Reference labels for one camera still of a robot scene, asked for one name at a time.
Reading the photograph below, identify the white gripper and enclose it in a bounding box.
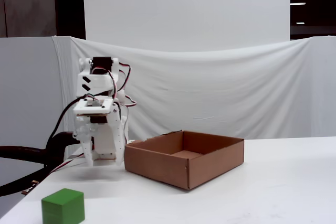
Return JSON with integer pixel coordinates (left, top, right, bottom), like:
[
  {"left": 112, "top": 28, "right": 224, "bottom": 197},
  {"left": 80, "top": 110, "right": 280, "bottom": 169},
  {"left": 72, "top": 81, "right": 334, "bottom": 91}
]
[{"left": 73, "top": 102, "right": 125, "bottom": 167}]

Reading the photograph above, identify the green cube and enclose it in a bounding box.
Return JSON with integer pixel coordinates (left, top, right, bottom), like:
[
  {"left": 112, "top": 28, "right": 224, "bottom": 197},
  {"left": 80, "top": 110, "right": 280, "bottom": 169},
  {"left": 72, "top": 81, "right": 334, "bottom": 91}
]
[{"left": 41, "top": 188, "right": 86, "bottom": 224}]

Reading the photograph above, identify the brown cardboard box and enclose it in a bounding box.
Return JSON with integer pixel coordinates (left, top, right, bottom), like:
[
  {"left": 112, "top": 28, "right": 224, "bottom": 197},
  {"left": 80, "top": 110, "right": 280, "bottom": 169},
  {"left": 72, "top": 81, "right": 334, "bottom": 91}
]
[{"left": 123, "top": 130, "right": 245, "bottom": 190}]

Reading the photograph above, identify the white side partition panel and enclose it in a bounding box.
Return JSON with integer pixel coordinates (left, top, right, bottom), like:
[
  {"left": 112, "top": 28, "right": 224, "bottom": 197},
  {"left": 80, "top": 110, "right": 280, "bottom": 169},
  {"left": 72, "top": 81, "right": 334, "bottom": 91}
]
[{"left": 0, "top": 37, "right": 66, "bottom": 156}]

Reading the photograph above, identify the white cloth backdrop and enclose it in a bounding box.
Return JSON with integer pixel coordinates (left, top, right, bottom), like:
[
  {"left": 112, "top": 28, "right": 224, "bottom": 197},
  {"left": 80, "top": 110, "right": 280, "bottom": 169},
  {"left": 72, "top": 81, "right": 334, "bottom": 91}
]
[{"left": 52, "top": 35, "right": 336, "bottom": 142}]

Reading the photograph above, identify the dark brown cabinet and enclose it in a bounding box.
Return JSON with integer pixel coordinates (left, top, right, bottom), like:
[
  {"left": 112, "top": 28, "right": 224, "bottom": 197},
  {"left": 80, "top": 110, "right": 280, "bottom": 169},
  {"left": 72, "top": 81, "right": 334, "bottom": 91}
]
[{"left": 0, "top": 0, "right": 87, "bottom": 40}]

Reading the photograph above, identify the white backdrop board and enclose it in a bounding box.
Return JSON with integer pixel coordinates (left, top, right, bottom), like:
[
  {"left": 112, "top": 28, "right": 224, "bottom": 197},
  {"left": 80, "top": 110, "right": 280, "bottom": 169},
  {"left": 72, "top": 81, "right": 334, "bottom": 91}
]
[{"left": 82, "top": 0, "right": 291, "bottom": 53}]

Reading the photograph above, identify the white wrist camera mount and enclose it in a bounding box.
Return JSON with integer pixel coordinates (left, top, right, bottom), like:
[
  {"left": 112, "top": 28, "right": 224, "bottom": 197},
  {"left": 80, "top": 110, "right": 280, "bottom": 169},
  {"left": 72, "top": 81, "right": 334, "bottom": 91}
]
[{"left": 72, "top": 98, "right": 116, "bottom": 117}]

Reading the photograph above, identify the base servo wire bundle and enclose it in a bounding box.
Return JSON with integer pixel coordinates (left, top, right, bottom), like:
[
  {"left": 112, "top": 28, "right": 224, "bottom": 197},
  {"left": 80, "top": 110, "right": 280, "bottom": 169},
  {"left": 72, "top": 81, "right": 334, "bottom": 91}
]
[{"left": 48, "top": 152, "right": 86, "bottom": 175}]

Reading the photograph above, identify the black camera cable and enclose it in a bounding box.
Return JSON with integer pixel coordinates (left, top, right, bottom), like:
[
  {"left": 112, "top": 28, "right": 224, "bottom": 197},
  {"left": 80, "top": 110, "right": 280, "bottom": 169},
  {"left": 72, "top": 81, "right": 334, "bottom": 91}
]
[{"left": 45, "top": 90, "right": 106, "bottom": 156}]

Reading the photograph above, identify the arm servo wire bundle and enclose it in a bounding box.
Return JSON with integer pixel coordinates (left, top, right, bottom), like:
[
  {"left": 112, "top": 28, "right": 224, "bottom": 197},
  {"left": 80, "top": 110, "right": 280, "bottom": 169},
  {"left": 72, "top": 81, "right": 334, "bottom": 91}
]
[{"left": 90, "top": 62, "right": 138, "bottom": 116}]

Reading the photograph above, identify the small brown cable connector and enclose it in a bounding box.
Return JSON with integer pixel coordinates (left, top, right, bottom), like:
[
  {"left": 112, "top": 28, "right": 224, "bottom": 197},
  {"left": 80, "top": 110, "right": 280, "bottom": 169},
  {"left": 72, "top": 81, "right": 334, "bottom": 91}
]
[{"left": 20, "top": 179, "right": 39, "bottom": 195}]

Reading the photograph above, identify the black thick hose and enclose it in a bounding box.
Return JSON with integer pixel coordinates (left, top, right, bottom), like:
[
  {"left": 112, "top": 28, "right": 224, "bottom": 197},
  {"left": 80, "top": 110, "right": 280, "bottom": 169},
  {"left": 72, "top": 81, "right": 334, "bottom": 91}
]
[{"left": 0, "top": 131, "right": 79, "bottom": 197}]

